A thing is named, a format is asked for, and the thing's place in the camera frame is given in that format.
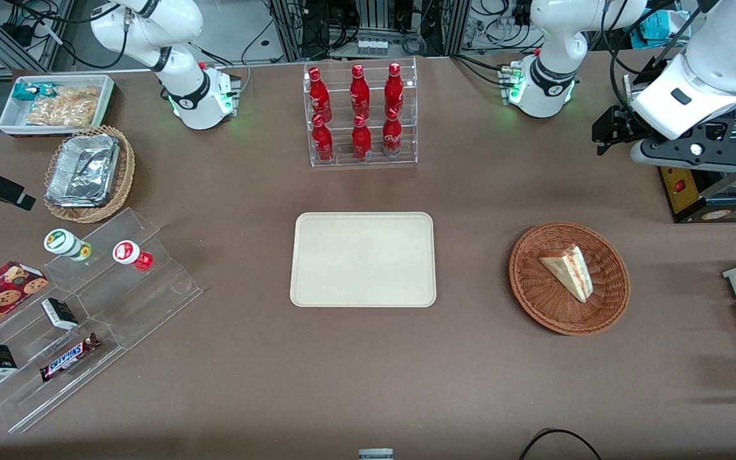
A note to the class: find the Snickers chocolate bar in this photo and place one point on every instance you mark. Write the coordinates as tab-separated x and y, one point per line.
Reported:
68	358

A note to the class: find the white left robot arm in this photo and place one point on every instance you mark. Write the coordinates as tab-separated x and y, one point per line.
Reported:
716	61

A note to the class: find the yellow and black appliance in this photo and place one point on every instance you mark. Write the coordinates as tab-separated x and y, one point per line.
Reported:
726	201

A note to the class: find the teal snack packet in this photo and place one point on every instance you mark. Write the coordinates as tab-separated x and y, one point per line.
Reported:
26	91

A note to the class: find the red cola bottle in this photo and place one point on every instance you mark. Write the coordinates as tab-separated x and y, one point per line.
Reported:
391	137
319	92
322	142
360	89
394	88
361	140

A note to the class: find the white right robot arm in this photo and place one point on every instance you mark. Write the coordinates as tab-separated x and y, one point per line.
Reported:
170	29

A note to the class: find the beige plastic tray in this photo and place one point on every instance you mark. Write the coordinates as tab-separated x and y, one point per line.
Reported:
363	262

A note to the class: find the green-lidded white drink bottle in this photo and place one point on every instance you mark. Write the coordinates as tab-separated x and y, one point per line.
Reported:
64	243

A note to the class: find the clear acrylic bottle rack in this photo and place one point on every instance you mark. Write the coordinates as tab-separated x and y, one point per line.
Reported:
374	160

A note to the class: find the triangular sandwich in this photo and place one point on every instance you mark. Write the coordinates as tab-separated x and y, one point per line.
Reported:
569	271

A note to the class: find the aluminium frame rack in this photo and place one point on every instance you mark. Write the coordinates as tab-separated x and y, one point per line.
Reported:
451	25

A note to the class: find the red-lidded small drink bottle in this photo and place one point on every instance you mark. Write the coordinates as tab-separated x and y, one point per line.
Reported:
128	253

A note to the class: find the aluminium foil tray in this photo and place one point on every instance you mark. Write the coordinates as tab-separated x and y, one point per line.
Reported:
82	171

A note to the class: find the brown round wicker basket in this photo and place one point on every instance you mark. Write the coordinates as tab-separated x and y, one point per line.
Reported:
534	294

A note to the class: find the white rectangular snack bin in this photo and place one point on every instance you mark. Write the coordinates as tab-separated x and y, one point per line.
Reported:
13	118

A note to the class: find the clear bag of crackers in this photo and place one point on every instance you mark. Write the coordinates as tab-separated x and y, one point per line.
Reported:
64	107

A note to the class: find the light wicker basket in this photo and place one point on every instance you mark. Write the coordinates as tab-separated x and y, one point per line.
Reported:
124	176

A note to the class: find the small grey device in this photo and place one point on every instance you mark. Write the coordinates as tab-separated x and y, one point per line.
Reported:
375	454

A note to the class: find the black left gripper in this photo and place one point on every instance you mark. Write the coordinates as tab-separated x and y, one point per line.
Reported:
622	123

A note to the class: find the clear acrylic stepped stand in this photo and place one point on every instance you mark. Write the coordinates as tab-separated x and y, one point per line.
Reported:
138	306

